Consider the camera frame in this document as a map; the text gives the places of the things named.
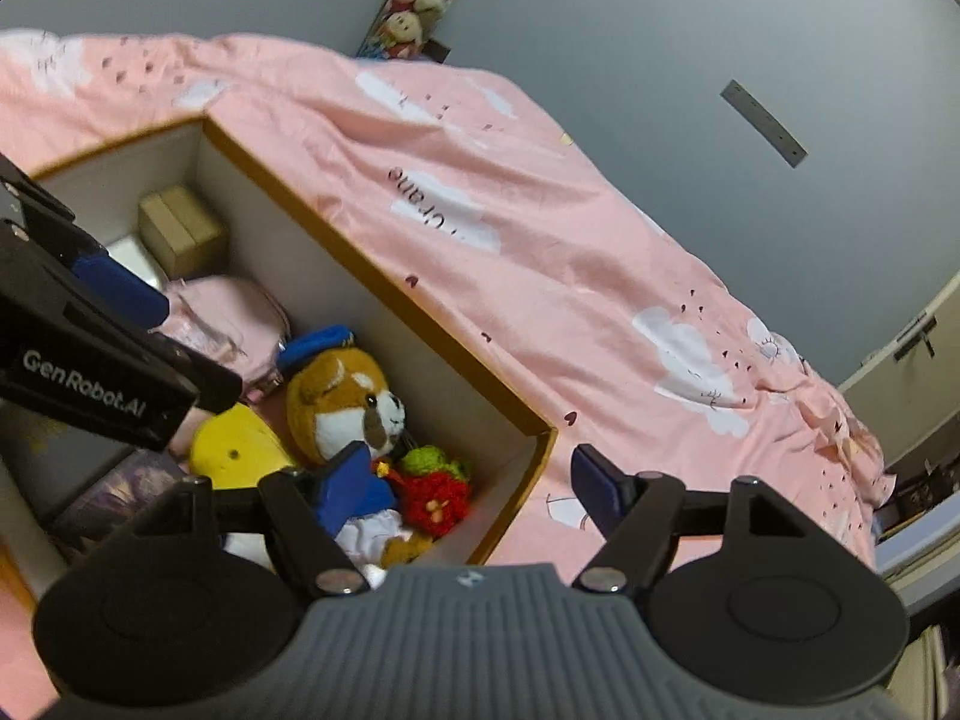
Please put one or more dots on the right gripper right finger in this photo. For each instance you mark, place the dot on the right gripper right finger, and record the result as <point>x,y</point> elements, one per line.
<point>644,518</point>

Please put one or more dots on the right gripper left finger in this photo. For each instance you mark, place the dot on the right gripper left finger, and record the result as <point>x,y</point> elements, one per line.
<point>293,517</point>

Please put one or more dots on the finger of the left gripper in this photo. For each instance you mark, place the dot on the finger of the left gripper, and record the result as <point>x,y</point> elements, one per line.
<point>122,291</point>

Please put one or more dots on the small gold cardboard box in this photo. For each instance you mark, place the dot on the small gold cardboard box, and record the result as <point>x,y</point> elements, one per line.
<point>181,232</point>

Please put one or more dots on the yellow plush toy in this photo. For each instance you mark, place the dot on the yellow plush toy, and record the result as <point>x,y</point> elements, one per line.
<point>236,449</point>

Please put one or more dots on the fox plush blue uniform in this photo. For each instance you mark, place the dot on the fox plush blue uniform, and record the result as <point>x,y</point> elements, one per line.
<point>335,394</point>

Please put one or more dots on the orange crochet plush toy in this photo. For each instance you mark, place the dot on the orange crochet plush toy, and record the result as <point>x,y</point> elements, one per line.
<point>432,490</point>

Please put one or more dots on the white rectangular gift box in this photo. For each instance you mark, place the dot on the white rectangular gift box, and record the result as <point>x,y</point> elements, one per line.
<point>130,252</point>

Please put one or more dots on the orange cardboard storage box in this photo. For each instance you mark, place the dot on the orange cardboard storage box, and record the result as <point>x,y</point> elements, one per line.
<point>451,399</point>

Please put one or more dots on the pink mini backpack pouch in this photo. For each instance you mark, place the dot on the pink mini backpack pouch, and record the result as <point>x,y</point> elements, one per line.
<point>233,321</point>

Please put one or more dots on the black picture card box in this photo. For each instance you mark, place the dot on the black picture card box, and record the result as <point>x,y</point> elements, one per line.
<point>79,485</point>

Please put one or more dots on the white cabinet furniture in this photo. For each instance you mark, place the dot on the white cabinet furniture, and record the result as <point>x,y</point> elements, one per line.
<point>906,390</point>

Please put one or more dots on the pink patterned bed duvet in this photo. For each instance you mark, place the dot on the pink patterned bed duvet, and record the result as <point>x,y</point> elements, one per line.
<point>577,300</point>

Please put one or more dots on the grey wall strip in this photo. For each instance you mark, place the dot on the grey wall strip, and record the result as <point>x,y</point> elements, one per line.
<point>764,123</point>

